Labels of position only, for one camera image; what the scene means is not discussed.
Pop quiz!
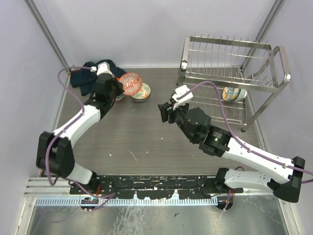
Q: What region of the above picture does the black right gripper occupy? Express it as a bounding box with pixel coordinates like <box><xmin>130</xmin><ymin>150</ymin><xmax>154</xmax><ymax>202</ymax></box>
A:
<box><xmin>158</xmin><ymin>98</ymin><xmax>197</xmax><ymax>143</ymax></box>

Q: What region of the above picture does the blue white floral bowl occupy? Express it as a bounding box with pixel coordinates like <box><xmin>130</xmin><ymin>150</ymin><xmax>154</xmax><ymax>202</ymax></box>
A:
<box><xmin>115</xmin><ymin>93</ymin><xmax>124</xmax><ymax>101</ymax></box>

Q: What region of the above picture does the orange floral back bowl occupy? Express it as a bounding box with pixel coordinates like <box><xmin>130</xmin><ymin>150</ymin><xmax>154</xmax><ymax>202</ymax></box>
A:
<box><xmin>131</xmin><ymin>83</ymin><xmax>151</xmax><ymax>102</ymax></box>

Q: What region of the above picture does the blue zigzag back bowl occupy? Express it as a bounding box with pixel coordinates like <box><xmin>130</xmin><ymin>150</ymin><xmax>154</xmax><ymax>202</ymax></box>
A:
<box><xmin>119</xmin><ymin>72</ymin><xmax>142</xmax><ymax>96</ymax></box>

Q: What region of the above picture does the yellow orange back bowl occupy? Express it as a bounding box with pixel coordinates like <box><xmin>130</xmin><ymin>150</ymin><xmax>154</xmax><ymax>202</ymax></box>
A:
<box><xmin>222</xmin><ymin>87</ymin><xmax>241</xmax><ymax>101</ymax></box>

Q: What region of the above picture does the stainless steel dish rack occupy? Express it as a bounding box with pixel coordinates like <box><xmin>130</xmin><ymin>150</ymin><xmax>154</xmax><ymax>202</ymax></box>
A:
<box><xmin>177</xmin><ymin>36</ymin><xmax>291</xmax><ymax>133</ymax></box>

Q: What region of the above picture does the green grid back bowl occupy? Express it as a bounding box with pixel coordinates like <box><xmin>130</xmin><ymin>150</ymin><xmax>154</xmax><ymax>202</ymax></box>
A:
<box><xmin>235</xmin><ymin>89</ymin><xmax>247</xmax><ymax>102</ymax></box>

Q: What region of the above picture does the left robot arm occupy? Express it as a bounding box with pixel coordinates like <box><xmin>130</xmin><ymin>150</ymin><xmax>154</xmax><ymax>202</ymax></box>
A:
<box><xmin>36</xmin><ymin>72</ymin><xmax>123</xmax><ymax>194</ymax></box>

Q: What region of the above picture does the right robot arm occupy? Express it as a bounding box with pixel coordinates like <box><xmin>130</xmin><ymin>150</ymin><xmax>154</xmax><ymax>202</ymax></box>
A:
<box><xmin>158</xmin><ymin>102</ymin><xmax>305</xmax><ymax>203</ymax></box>

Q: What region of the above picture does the dark blue crumpled cloth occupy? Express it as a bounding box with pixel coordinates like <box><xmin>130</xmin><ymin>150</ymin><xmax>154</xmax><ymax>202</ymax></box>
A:
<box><xmin>70</xmin><ymin>59</ymin><xmax>127</xmax><ymax>96</ymax></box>

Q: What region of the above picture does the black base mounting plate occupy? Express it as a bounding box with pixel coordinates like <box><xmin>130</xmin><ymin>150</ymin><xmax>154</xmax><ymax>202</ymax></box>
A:
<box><xmin>83</xmin><ymin>175</ymin><xmax>228</xmax><ymax>200</ymax></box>

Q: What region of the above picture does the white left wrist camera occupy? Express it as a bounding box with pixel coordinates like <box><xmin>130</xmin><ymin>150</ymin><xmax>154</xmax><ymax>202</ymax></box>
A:
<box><xmin>90</xmin><ymin>62</ymin><xmax>113</xmax><ymax>76</ymax></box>

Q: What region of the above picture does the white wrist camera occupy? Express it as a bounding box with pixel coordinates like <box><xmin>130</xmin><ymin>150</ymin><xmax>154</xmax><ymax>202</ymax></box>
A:
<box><xmin>90</xmin><ymin>62</ymin><xmax>113</xmax><ymax>76</ymax></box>
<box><xmin>171</xmin><ymin>85</ymin><xmax>193</xmax><ymax>110</ymax></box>

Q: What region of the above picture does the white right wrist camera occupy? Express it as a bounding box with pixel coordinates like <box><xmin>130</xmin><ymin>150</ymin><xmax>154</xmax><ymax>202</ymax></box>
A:
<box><xmin>171</xmin><ymin>85</ymin><xmax>193</xmax><ymax>110</ymax></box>

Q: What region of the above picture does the slotted cable duct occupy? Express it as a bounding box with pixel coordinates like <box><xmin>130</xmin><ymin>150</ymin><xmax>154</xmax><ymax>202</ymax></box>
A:
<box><xmin>34</xmin><ymin>196</ymin><xmax>218</xmax><ymax>207</ymax></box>

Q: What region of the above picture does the aluminium frame rail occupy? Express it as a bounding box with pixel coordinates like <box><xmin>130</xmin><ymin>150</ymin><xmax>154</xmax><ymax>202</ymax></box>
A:
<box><xmin>25</xmin><ymin>171</ymin><xmax>271</xmax><ymax>195</ymax></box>

